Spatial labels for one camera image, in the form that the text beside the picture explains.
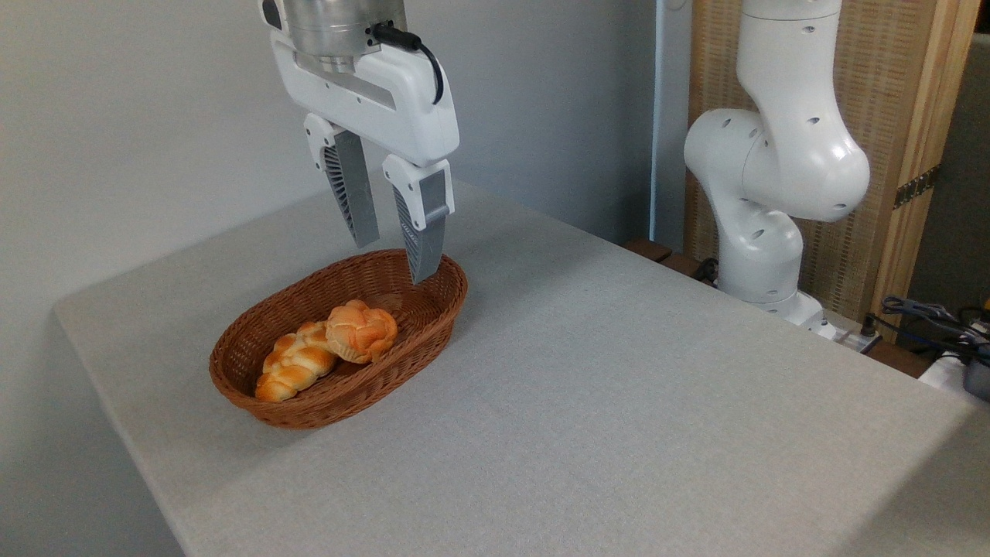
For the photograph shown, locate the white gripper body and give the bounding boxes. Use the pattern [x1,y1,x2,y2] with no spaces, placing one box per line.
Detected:
[268,29,460,168]

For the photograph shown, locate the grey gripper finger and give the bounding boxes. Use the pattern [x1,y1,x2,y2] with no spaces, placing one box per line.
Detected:
[382,154,455,285]
[302,113,381,249]

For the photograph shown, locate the round knotted bread roll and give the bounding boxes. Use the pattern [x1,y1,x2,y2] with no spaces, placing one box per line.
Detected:
[324,299,399,365]

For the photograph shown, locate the braided bread loaf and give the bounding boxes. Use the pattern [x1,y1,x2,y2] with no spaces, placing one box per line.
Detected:
[254,320,342,403]

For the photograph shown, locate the brown wicker basket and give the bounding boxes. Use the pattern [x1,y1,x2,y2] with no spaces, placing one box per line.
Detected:
[209,248,469,431]

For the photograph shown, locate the brown wooden base board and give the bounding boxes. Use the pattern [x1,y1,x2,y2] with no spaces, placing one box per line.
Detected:
[622,237,720,285]

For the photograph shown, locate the metal screen hinge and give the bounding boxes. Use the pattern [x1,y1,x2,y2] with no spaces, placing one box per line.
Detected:
[893,165,941,210]

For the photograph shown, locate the grey box with white base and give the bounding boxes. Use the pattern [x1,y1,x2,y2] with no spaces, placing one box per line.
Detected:
[919,340,990,405]

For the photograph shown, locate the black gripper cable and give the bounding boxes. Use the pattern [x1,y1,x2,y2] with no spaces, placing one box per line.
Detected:
[371,22,446,106]

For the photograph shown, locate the bundle of dark cables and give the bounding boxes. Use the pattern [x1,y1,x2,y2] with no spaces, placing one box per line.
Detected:
[880,296,990,358]

